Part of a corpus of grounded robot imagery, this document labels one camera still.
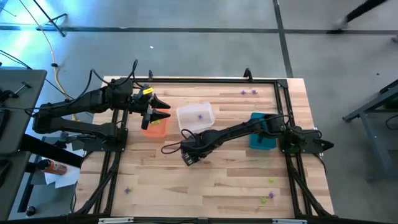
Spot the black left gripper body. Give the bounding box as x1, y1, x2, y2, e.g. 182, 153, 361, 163
129, 88, 153, 114

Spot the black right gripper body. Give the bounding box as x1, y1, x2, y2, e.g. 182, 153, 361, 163
181, 133, 218, 156

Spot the clear plastic bin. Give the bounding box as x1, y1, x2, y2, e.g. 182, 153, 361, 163
175, 101, 216, 133

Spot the orange plastic bin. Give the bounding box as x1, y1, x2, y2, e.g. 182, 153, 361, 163
140, 108, 171, 139

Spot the teal plastic bin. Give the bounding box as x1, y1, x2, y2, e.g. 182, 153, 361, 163
249, 112, 278, 151

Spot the white paper sheet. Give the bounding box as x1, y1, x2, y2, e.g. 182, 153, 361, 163
67, 142, 87, 158
44, 167, 81, 189

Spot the black desk crossbar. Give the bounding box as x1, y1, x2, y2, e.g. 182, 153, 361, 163
20, 133, 85, 169

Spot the orange spray can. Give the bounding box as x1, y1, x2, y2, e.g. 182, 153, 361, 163
37, 159, 68, 176

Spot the grey desk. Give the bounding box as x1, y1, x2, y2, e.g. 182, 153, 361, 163
0, 68, 48, 222

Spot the black tripod stand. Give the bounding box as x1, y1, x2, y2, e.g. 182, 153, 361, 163
32, 0, 68, 38

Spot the black clamp tool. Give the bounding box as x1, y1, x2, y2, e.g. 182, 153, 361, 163
0, 81, 32, 102

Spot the grey metal cart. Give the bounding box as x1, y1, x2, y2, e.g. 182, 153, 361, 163
341, 79, 398, 182

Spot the person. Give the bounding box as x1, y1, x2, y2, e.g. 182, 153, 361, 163
326, 0, 398, 44

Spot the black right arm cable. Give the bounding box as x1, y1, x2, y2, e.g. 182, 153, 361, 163
160, 128, 200, 156

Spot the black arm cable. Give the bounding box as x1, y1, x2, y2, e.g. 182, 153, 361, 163
160, 128, 200, 156
73, 58, 147, 100

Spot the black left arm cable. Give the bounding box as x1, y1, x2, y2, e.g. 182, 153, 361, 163
73, 58, 147, 100

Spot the yellow cable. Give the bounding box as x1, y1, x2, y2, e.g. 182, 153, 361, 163
17, 0, 78, 122

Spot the silver metal bracket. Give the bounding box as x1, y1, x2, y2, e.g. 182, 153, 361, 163
272, 218, 308, 224
98, 217, 135, 224

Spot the black floor cable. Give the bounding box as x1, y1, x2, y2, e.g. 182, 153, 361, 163
0, 49, 97, 116

